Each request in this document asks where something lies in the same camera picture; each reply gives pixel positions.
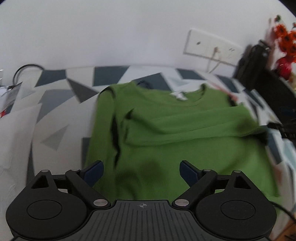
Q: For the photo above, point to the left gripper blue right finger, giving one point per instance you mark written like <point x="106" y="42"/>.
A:
<point x="189" y="173"/>

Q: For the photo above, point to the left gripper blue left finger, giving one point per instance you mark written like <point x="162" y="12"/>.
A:
<point x="93" y="173"/>

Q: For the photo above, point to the green knit sweater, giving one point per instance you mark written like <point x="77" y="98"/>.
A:
<point x="141" y="136"/>

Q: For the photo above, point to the geometric patterned table cloth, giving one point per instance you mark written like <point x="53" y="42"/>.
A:
<point x="68" y="98"/>

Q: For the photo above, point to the black bag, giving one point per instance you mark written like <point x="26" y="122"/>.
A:
<point x="252" y="64"/>

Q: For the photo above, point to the red flower decoration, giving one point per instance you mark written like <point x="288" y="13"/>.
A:
<point x="282" y="55"/>

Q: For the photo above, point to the white wall socket plate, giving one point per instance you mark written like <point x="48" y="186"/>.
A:
<point x="207" y="45"/>

